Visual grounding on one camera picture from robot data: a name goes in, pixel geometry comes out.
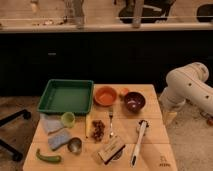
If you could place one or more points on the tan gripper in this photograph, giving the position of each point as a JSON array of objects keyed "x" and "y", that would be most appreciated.
[{"x": 168, "y": 116}]

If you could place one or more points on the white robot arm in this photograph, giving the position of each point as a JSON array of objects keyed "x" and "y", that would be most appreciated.
[{"x": 186, "y": 83}]

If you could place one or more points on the green plastic tray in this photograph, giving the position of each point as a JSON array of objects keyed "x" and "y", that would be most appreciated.
[{"x": 62, "y": 96}]

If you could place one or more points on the dark purple bowl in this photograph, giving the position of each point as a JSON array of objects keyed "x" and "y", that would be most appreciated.
[{"x": 134, "y": 101}]

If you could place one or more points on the wooden table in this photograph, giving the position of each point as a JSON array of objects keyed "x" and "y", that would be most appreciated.
[{"x": 155, "y": 153}]

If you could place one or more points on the small orange object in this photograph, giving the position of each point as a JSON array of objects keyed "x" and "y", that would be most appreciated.
[{"x": 123, "y": 92}]

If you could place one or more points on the wooden block brush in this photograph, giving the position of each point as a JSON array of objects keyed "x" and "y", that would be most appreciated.
[{"x": 109, "y": 150}]

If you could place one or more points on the orange bowl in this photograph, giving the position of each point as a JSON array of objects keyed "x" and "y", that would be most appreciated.
[{"x": 105, "y": 96}]

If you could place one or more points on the brown dried food pile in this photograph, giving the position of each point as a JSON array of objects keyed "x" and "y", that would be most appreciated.
[{"x": 98, "y": 131}]

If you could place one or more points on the yellow stick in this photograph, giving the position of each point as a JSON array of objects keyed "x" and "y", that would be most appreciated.
[{"x": 87, "y": 125}]

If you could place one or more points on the small metal cup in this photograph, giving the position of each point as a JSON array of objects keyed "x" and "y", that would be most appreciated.
[{"x": 75, "y": 145}]

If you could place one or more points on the small green cup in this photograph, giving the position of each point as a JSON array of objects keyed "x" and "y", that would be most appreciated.
[{"x": 68, "y": 119}]

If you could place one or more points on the grey cloth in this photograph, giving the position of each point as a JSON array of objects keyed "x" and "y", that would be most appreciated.
[{"x": 50, "y": 124}]

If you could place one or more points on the blue sponge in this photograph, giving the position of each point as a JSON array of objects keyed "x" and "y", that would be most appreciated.
[{"x": 59, "y": 139}]

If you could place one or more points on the white handled brush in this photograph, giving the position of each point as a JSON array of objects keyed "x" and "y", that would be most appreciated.
[{"x": 141, "y": 129}]

